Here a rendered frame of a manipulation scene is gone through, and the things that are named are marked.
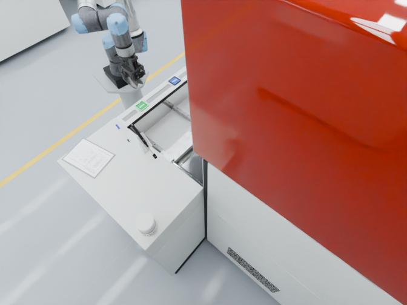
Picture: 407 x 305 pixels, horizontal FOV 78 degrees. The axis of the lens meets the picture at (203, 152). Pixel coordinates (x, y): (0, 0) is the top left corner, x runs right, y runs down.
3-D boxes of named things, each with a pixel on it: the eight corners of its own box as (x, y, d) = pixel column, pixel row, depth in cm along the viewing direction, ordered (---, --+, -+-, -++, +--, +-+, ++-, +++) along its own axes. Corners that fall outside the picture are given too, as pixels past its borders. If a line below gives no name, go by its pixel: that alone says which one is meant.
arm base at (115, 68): (106, 69, 167) (100, 57, 159) (125, 59, 173) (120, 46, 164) (119, 79, 160) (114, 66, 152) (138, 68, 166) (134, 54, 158)
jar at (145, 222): (161, 227, 102) (157, 219, 94) (148, 241, 99) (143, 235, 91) (149, 216, 105) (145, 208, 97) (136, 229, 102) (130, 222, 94)
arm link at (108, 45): (108, 52, 161) (99, 31, 150) (128, 48, 162) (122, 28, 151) (107, 63, 154) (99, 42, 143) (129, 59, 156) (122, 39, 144)
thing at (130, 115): (197, 89, 164) (196, 72, 153) (132, 142, 143) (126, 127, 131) (186, 83, 168) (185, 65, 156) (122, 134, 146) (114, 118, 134)
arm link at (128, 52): (110, 44, 105) (125, 35, 108) (114, 54, 108) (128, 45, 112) (122, 51, 102) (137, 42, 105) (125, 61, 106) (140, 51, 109)
